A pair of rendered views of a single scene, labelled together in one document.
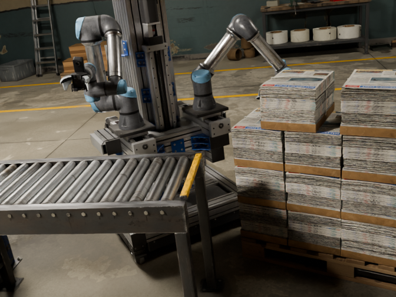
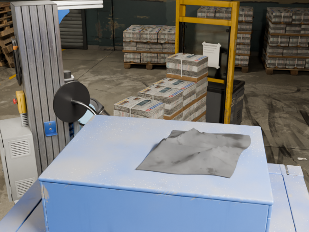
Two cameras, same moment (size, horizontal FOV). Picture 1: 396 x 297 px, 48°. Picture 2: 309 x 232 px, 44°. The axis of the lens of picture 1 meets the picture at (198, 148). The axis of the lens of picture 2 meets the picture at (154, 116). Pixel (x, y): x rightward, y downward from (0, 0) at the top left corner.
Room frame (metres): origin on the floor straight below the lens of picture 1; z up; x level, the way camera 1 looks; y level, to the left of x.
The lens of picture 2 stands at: (2.14, 2.72, 2.28)
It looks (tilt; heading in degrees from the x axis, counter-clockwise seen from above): 22 degrees down; 270
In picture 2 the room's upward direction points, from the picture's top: straight up
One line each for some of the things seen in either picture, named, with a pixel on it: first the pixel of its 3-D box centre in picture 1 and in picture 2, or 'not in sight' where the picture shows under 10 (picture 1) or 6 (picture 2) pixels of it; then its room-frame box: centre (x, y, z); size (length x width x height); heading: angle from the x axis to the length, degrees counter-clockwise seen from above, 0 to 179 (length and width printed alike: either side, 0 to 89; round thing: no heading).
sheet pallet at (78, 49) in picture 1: (96, 59); not in sight; (8.61, 1.70, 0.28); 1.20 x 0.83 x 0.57; 79
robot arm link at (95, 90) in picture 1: (94, 90); not in sight; (2.29, 0.49, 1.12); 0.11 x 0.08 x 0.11; 89
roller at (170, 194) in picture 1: (175, 180); not in sight; (1.81, 0.12, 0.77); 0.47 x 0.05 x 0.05; 169
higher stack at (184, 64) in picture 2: not in sight; (185, 111); (1.76, -1.40, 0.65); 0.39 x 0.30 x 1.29; 149
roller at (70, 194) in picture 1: (79, 184); not in sight; (1.90, 0.56, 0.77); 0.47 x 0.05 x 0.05; 169
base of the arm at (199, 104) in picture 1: (203, 99); not in sight; (2.76, -0.07, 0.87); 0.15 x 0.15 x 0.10
